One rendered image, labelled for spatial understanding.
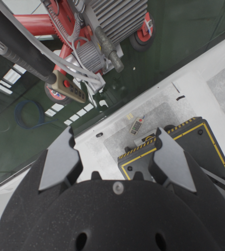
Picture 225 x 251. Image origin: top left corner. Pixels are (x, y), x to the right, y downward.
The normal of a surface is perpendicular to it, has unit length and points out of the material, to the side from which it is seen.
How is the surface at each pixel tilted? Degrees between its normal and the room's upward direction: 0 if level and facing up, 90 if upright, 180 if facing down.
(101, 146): 0
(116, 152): 0
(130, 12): 54
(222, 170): 0
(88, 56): 29
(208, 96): 23
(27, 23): 36
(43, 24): 44
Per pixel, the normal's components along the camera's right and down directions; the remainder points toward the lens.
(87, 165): -0.23, 0.18
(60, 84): 1.00, 0.06
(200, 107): 0.02, 0.03
